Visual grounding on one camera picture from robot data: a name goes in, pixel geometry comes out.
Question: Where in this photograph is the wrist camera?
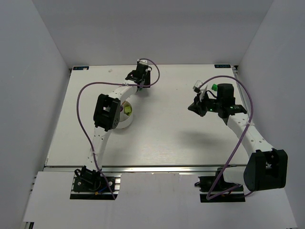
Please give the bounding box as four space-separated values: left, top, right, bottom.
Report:
137 59 149 66
193 80 207 102

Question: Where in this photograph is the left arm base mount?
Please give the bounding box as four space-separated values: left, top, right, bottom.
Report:
70 167 120 200

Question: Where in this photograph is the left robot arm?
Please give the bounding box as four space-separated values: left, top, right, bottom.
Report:
75 59 152 191

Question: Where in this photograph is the right blue label sticker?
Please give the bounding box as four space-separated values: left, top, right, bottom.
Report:
214 64 231 69

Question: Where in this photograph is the white round divided container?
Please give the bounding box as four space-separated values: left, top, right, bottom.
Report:
117 101 133 129

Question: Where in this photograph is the lime lego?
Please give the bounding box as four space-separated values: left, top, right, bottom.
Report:
124 106 132 116

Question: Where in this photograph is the blue label sticker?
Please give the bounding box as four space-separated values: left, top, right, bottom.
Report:
72 66 89 71
214 64 231 69

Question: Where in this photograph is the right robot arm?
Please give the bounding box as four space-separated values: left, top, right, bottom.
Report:
188 81 288 191

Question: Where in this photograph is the aluminium table rail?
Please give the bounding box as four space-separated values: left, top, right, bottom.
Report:
42 164 248 175

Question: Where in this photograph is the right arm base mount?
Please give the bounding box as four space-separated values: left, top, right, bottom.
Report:
194 167 245 203

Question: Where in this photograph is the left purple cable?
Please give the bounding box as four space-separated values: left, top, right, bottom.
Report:
76 58 160 200

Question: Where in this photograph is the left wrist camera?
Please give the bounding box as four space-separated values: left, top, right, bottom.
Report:
137 59 149 66

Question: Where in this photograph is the left blue label sticker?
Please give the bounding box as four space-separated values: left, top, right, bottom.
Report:
72 66 89 71

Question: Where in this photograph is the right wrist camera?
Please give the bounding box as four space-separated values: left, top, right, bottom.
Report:
193 80 207 102

